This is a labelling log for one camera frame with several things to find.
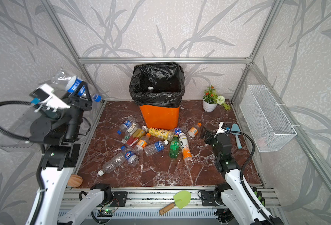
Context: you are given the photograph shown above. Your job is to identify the blue label crushed bottle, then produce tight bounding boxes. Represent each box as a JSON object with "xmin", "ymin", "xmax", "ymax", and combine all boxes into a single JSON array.
[{"xmin": 51, "ymin": 69, "xmax": 102, "ymax": 102}]

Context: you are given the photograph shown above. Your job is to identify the blue label water bottle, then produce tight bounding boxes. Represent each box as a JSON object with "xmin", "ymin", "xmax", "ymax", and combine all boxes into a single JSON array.
[{"xmin": 144, "ymin": 140, "xmax": 168, "ymax": 156}]

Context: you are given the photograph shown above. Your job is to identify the clear bottle green label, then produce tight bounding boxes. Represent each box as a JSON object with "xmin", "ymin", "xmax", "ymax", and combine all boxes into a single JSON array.
[{"xmin": 147, "ymin": 86, "xmax": 154, "ymax": 93}]

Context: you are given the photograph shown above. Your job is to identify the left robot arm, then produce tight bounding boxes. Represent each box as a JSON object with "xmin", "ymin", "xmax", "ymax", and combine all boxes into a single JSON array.
[{"xmin": 0, "ymin": 87, "xmax": 117, "ymax": 225}]

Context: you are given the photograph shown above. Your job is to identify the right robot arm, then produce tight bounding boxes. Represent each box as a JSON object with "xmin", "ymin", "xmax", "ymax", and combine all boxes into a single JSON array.
[{"xmin": 200, "ymin": 125, "xmax": 283, "ymax": 225}]

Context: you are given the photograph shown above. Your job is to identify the orange trash bin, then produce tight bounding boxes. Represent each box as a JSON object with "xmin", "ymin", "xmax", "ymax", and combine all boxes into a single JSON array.
[{"xmin": 140, "ymin": 105, "xmax": 180, "ymax": 130}]

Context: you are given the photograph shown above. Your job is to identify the black bin liner bag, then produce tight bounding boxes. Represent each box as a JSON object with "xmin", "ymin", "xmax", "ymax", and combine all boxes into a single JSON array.
[{"xmin": 129, "ymin": 62, "xmax": 185, "ymax": 108}]

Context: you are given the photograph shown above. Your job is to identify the orange cap clear bottle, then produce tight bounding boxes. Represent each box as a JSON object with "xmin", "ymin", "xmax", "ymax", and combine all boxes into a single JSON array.
[{"xmin": 188, "ymin": 123, "xmax": 202, "ymax": 138}]

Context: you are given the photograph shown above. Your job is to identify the white orange drink bottle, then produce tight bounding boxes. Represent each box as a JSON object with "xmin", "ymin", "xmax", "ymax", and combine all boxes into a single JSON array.
[{"xmin": 179, "ymin": 132, "xmax": 192, "ymax": 161}]

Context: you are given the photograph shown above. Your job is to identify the teal silicone spatula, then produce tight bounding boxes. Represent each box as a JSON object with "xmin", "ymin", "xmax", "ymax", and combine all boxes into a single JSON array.
[{"xmin": 231, "ymin": 123, "xmax": 242, "ymax": 149}]

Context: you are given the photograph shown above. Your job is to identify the small pepsi bottle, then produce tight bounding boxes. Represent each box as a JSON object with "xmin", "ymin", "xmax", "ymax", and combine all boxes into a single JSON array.
[{"xmin": 174, "ymin": 126, "xmax": 187, "ymax": 135}]

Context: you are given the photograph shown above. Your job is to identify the green sprite bottle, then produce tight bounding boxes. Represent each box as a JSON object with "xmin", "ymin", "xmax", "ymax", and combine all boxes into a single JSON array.
[{"xmin": 169, "ymin": 135, "xmax": 180, "ymax": 158}]

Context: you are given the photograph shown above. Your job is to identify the white potted artificial flowers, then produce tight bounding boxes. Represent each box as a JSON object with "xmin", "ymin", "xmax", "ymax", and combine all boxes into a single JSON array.
[{"xmin": 203, "ymin": 85, "xmax": 231, "ymax": 112}]

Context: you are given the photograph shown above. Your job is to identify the yellow label tea bottle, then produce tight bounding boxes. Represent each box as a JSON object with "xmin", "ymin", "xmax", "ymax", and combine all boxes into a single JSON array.
[{"xmin": 142, "ymin": 126, "xmax": 175, "ymax": 141}]

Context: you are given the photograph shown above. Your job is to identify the blue label clear bottle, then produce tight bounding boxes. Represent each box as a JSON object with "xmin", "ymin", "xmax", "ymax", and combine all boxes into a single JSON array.
[{"xmin": 117, "ymin": 118, "xmax": 139, "ymax": 135}]

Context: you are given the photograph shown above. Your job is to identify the green garden trowel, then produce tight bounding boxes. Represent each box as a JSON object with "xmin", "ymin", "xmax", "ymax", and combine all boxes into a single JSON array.
[{"xmin": 159, "ymin": 190, "xmax": 191, "ymax": 215}]

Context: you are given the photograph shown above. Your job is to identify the red yellow tea bottle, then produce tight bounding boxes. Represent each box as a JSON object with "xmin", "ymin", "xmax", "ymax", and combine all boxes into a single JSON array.
[{"xmin": 126, "ymin": 128, "xmax": 145, "ymax": 147}]

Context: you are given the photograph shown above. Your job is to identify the orange label clear bottle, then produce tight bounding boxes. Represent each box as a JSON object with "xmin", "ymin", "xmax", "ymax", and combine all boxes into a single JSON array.
[{"xmin": 133, "ymin": 133, "xmax": 151, "ymax": 155}]

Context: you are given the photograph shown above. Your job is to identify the clear bottle white cap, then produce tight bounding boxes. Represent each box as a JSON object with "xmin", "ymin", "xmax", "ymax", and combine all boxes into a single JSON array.
[{"xmin": 98, "ymin": 152, "xmax": 126, "ymax": 176}]

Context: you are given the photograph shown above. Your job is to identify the green work glove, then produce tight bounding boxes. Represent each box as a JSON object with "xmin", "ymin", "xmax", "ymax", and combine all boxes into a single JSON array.
[{"xmin": 252, "ymin": 187, "xmax": 265, "ymax": 206}]

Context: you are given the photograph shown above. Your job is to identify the pepsi label clear bottle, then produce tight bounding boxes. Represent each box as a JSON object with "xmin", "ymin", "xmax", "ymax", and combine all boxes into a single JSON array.
[{"xmin": 121, "ymin": 146, "xmax": 139, "ymax": 167}]

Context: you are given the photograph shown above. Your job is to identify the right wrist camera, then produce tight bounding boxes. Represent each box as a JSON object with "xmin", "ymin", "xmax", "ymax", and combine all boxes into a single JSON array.
[{"xmin": 215, "ymin": 122, "xmax": 231, "ymax": 138}]

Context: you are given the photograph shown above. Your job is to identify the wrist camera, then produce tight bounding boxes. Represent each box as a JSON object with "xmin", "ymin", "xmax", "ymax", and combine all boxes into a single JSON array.
[
  {"xmin": 30, "ymin": 84, "xmax": 70, "ymax": 113},
  {"xmin": 215, "ymin": 122, "xmax": 231, "ymax": 138}
]

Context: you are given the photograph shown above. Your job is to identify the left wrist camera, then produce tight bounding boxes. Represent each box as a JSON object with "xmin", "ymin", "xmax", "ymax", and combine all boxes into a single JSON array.
[{"xmin": 30, "ymin": 84, "xmax": 70, "ymax": 113}]

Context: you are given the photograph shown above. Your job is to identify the white wire mesh basket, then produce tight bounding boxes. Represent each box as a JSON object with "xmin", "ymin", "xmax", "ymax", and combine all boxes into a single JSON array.
[{"xmin": 240, "ymin": 84, "xmax": 297, "ymax": 152}]

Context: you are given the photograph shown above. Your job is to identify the clear acrylic wall shelf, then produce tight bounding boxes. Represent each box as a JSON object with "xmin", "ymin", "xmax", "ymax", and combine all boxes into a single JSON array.
[{"xmin": 0, "ymin": 87, "xmax": 77, "ymax": 153}]

